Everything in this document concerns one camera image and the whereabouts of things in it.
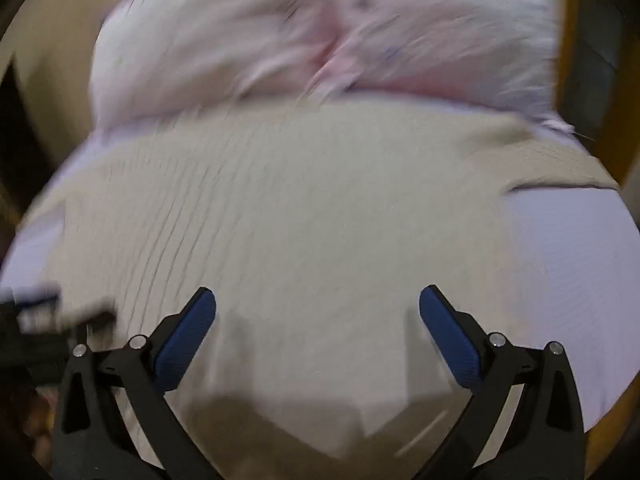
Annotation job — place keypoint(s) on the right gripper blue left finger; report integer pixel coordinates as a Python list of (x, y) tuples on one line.
[(91, 439)]

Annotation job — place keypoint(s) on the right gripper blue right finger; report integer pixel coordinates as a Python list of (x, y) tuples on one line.
[(546, 437)]

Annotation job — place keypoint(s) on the lavender bed sheet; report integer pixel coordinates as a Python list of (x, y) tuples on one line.
[(580, 278)]

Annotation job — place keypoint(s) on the pink floral pillow left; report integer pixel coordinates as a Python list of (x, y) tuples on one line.
[(156, 57)]

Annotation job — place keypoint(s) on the pink floral pillow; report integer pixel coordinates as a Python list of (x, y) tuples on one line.
[(496, 53), (156, 57)]

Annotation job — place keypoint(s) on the pink floral pillow right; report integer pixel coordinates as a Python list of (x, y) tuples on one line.
[(496, 53)]

